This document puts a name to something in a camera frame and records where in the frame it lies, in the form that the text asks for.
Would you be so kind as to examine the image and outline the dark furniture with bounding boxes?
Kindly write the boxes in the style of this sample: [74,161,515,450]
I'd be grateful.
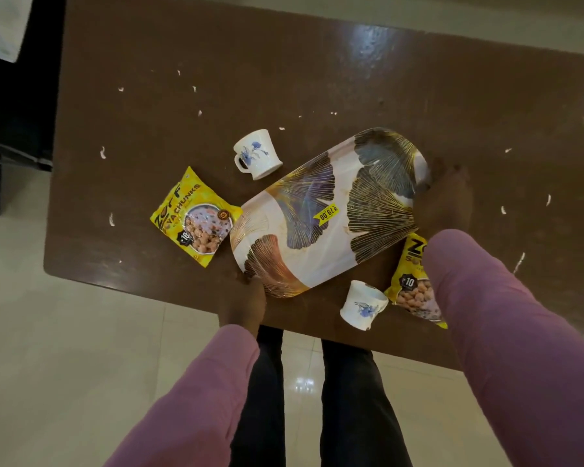
[0,0,68,218]

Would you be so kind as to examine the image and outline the person's left hand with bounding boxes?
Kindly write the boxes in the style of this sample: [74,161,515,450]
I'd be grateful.
[218,272,268,337]

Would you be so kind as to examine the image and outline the yellow snack packet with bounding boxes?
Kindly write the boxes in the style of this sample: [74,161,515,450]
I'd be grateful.
[149,165,243,268]
[384,232,449,330]

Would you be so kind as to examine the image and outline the person's right hand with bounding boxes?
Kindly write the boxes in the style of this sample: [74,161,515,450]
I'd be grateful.
[413,158,476,240]

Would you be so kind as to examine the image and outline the person's left forearm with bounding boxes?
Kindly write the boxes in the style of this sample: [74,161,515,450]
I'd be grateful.
[104,324,261,467]

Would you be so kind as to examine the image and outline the oval leaf-patterned serving tray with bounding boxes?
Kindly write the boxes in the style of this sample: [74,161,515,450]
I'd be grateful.
[230,127,432,299]

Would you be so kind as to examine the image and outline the person's right leg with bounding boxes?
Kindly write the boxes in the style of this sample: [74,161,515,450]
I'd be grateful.
[319,339,414,467]

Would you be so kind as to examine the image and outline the person's right forearm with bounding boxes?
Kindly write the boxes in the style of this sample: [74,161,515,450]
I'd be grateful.
[422,229,584,467]

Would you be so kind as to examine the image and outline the person's leg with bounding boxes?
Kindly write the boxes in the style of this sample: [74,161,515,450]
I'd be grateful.
[319,339,414,467]
[229,325,286,467]

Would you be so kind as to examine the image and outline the white cloth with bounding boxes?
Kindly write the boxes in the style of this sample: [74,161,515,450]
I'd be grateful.
[0,0,35,63]

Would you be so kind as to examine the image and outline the person's left leg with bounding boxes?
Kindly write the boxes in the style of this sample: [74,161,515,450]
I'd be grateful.
[229,325,286,467]

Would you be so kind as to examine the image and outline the white cup with blue flower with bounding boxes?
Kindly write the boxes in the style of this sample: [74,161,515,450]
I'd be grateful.
[233,129,284,181]
[340,280,389,331]

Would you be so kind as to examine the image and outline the scattered white paper scraps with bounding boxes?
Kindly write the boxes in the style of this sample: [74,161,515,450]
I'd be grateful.
[99,68,584,276]

